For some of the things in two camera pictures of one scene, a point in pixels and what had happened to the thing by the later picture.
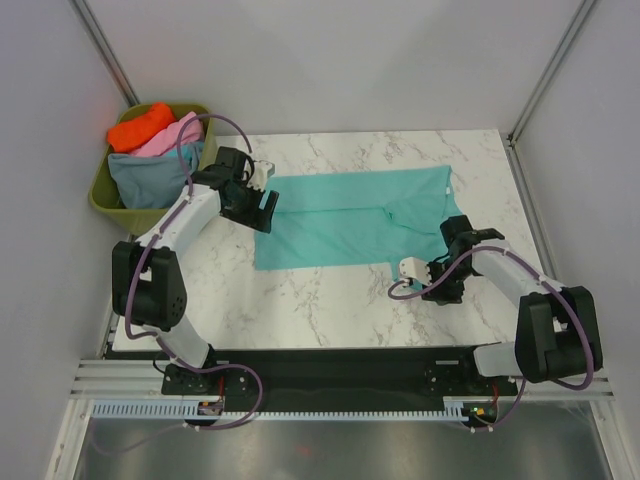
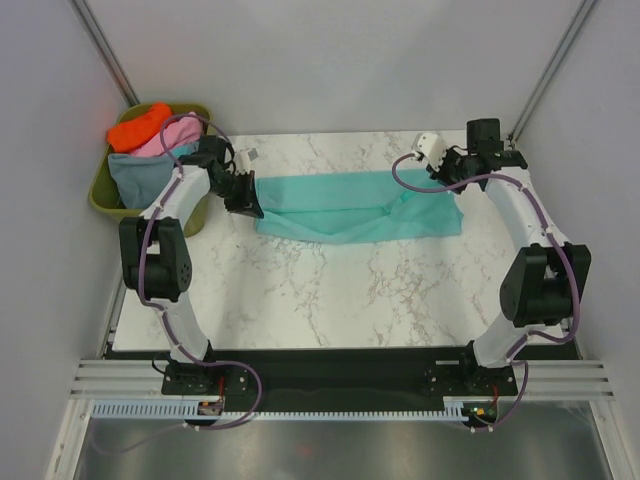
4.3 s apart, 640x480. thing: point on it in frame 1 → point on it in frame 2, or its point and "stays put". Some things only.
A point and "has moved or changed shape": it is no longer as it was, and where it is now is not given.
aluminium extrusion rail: (117, 379) stays put
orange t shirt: (131, 133) stays put
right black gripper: (445, 296) → (440, 175)
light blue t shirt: (191, 153) stays put
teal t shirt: (356, 218) has moved or changed shape
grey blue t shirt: (149, 182) stays put
